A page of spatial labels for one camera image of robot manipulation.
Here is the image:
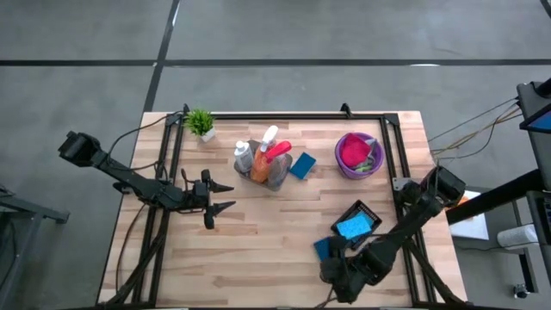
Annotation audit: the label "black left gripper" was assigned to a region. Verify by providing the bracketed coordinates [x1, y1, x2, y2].
[191, 168, 238, 231]

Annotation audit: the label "grey metal table legs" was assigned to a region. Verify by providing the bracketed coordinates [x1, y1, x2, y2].
[0, 184, 71, 310]

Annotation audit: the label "clear spray bottle red trigger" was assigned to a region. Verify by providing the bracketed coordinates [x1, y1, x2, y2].
[263, 140, 293, 189]

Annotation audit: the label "black mesh basket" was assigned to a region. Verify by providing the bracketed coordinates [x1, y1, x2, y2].
[330, 199, 383, 251]

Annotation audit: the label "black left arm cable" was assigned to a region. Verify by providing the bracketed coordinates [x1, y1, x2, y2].
[107, 110, 182, 173]

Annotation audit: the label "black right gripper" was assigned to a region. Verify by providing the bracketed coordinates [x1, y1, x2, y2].
[320, 235, 381, 304]

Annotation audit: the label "orange spray bottle white trigger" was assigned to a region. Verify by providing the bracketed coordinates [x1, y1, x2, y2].
[249, 124, 280, 184]

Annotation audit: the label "black stand with blue screen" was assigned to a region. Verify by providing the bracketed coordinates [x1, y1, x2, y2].
[516, 77, 551, 193]

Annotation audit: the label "purple plastic bowl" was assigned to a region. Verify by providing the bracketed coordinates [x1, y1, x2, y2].
[334, 131, 386, 181]

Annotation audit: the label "red cloth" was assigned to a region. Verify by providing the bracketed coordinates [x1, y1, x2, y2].
[339, 133, 372, 169]

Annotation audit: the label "grey cloth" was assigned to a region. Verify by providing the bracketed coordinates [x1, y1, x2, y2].
[363, 137, 380, 167]

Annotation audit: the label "grey plastic caddy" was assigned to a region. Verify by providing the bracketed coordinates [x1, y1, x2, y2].
[233, 139, 294, 193]

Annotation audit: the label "green plant in white pot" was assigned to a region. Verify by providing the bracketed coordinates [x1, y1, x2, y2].
[183, 108, 218, 143]

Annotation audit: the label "black diagonal beam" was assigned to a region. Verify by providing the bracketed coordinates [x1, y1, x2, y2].
[445, 169, 551, 226]

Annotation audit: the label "black aluminium table frame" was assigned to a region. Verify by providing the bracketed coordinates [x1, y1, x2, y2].
[97, 102, 468, 309]

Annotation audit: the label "white bottle with white cap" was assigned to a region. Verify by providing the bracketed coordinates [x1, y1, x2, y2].
[233, 139, 255, 174]

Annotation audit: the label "blue sponge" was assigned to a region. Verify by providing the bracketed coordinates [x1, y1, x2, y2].
[288, 152, 318, 181]
[335, 213, 374, 241]
[313, 236, 333, 263]

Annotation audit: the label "white board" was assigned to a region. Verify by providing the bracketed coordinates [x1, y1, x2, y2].
[447, 189, 491, 241]

